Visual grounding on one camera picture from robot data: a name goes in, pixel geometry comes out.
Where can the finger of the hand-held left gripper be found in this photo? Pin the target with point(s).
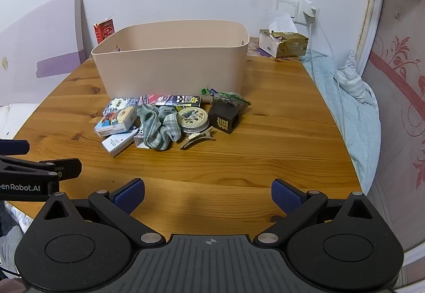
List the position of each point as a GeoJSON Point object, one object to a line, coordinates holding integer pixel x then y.
{"type": "Point", "coordinates": [66, 167]}
{"type": "Point", "coordinates": [15, 147]}

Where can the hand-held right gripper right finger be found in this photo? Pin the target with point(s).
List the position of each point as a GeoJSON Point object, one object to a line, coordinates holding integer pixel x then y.
{"type": "Point", "coordinates": [285, 196]}

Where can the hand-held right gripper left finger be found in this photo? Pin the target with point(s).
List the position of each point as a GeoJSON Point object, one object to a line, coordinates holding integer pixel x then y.
{"type": "Point", "coordinates": [131, 195]}

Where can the colourful cartoon card pack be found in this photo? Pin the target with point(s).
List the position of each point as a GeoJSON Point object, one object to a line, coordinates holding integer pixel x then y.
{"type": "Point", "coordinates": [113, 122]}

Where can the green plaid scrunchie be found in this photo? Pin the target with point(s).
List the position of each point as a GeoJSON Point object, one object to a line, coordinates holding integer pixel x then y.
{"type": "Point", "coordinates": [156, 133]}

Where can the round metal tin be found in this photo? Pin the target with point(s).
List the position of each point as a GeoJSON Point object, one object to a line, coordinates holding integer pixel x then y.
{"type": "Point", "coordinates": [192, 118]}

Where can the pink cartoon box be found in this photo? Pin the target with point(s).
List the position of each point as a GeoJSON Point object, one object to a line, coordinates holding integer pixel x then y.
{"type": "Point", "coordinates": [156, 99]}

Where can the black box with yellow stars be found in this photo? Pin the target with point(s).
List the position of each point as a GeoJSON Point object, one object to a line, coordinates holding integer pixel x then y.
{"type": "Point", "coordinates": [191, 101]}

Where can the beige plastic storage bin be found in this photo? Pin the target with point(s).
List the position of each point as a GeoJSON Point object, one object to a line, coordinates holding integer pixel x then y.
{"type": "Point", "coordinates": [166, 63]}

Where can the white bedding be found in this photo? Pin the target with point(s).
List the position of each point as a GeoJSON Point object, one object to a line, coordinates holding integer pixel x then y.
{"type": "Point", "coordinates": [16, 120]}

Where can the black white patterned cloth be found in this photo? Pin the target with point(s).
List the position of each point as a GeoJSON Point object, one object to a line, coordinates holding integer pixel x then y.
{"type": "Point", "coordinates": [10, 223]}

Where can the small white box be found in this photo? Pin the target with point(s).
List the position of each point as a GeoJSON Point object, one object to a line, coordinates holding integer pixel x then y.
{"type": "Point", "coordinates": [116, 145]}

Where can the white red small carton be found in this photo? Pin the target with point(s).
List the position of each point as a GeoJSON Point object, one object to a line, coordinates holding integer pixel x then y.
{"type": "Point", "coordinates": [141, 142]}

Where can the metal hair clip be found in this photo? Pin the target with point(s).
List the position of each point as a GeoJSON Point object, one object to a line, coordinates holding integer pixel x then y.
{"type": "Point", "coordinates": [196, 139]}

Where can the light blue blanket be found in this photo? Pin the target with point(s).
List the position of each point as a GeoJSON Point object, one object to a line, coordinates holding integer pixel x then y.
{"type": "Point", "coordinates": [352, 136]}

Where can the dark brown wooden block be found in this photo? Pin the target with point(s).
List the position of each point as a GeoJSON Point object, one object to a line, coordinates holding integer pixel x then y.
{"type": "Point", "coordinates": [220, 120]}

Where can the dark green snack packet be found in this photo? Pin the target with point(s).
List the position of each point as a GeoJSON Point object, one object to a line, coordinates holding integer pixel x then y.
{"type": "Point", "coordinates": [232, 100]}

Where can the purple white panel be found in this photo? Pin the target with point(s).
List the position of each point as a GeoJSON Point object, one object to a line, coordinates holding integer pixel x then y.
{"type": "Point", "coordinates": [33, 30]}

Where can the green white small packet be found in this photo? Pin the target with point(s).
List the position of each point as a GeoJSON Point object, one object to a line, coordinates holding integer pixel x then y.
{"type": "Point", "coordinates": [207, 92]}

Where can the white crumpled cloth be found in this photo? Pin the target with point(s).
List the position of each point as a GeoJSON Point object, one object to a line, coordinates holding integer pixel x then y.
{"type": "Point", "coordinates": [357, 83]}

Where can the red milk carton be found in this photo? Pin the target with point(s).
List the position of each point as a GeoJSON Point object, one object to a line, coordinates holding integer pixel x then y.
{"type": "Point", "coordinates": [104, 32]}

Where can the white gold tissue box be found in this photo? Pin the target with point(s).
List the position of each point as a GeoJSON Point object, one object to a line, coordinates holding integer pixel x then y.
{"type": "Point", "coordinates": [289, 44]}

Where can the floral patterned board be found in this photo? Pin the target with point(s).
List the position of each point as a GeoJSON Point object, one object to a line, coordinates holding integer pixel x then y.
{"type": "Point", "coordinates": [398, 80]}

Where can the white facial tissue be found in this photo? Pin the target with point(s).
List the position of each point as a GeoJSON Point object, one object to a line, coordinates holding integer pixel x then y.
{"type": "Point", "coordinates": [282, 23]}

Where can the white charger plug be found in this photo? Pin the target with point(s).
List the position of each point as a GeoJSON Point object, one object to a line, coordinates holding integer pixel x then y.
{"type": "Point", "coordinates": [310, 11]}

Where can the white wall socket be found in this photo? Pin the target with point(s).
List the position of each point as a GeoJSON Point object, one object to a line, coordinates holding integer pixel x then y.
{"type": "Point", "coordinates": [286, 8]}

